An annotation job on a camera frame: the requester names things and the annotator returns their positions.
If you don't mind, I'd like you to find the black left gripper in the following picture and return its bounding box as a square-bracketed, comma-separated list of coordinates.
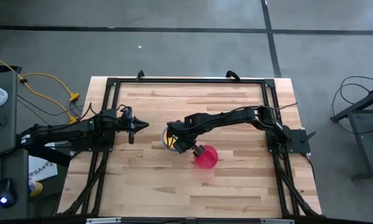
[117, 105, 150, 144]

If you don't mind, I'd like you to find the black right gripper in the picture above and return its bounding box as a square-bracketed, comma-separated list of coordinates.
[167, 117, 206, 157]

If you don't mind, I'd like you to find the yellow plastic bowl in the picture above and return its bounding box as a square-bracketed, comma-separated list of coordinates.
[165, 132, 177, 150]

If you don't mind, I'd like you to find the red plastic bowl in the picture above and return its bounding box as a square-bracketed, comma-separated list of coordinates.
[193, 144, 219, 170]

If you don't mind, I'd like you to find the large white bowl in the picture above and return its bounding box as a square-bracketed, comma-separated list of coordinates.
[160, 125, 179, 154]

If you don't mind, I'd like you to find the black cart strut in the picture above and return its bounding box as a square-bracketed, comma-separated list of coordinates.
[26, 146, 72, 168]

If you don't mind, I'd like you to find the white printed cardboard box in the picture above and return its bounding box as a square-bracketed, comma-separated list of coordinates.
[27, 154, 58, 182]

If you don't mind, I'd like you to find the yellow and white cup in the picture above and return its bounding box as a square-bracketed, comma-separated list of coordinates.
[29, 180, 44, 198]

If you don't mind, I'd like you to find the grey equipment cart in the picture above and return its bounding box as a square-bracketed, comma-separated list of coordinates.
[0, 64, 30, 220]

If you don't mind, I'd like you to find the black computer mouse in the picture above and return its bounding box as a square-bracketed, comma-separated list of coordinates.
[0, 178, 17, 208]

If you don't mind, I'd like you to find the black metal side desk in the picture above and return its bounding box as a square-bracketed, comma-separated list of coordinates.
[330, 85, 373, 182]

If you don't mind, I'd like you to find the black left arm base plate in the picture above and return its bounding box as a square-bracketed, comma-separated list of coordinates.
[70, 138, 116, 153]

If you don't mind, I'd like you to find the black aluminium table frame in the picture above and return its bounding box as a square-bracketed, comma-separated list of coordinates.
[51, 77, 323, 224]

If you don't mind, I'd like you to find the large black frame clamp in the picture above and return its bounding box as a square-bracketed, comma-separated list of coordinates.
[225, 70, 242, 83]

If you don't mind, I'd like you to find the silver table bracket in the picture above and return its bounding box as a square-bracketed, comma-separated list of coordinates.
[85, 217, 122, 224]
[259, 218, 296, 224]

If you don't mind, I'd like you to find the thin black floor cable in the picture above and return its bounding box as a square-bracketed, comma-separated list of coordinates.
[17, 94, 83, 118]
[17, 99, 50, 127]

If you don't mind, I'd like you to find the short yellow extension cable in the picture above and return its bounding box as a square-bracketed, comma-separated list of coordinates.
[20, 72, 81, 102]

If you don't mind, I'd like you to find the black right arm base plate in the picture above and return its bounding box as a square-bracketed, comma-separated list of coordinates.
[265, 129, 311, 155]

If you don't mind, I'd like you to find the long yellow extension cable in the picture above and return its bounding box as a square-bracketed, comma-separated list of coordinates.
[0, 52, 80, 125]

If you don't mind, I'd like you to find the looped black cable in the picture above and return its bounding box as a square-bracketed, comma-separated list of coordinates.
[330, 75, 373, 119]

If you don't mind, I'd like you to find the straight black cable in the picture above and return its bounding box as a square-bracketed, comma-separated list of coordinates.
[335, 118, 373, 136]

